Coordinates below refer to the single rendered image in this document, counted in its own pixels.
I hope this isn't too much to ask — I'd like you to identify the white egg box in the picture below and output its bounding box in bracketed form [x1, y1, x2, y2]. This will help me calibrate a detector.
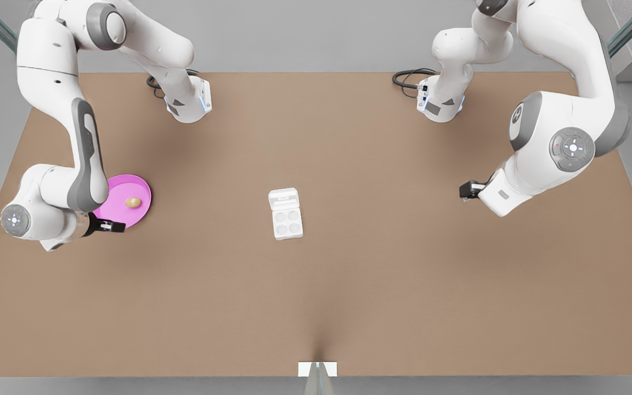
[271, 205, 304, 241]

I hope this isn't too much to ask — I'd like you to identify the white egg box lid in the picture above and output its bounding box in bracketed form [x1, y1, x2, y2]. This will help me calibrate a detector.
[268, 188, 301, 210]

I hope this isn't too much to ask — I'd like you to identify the pink round plate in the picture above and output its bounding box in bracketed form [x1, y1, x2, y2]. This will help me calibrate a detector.
[92, 174, 152, 230]

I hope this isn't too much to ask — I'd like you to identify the black cable loop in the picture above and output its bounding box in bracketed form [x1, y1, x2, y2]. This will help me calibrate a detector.
[392, 68, 438, 99]
[146, 69, 200, 100]

